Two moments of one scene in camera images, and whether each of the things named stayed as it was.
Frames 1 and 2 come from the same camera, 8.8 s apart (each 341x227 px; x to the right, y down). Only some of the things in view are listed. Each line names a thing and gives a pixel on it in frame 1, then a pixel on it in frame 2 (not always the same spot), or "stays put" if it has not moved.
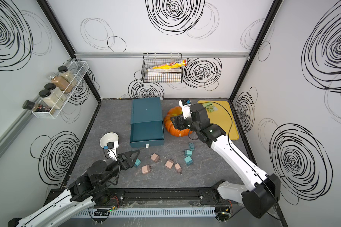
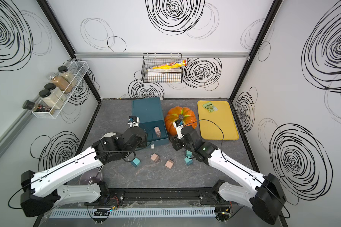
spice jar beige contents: x=52 y=87 stays put
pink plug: x=178 y=168 → x=157 y=131
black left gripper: x=127 y=163 → x=144 y=141
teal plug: x=188 y=160 stays put
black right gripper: x=178 y=123 → x=175 y=142
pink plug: x=155 y=157 stays put
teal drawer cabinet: x=147 y=124 stays put
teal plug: x=138 y=162 stays put
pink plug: x=169 y=163 stays put
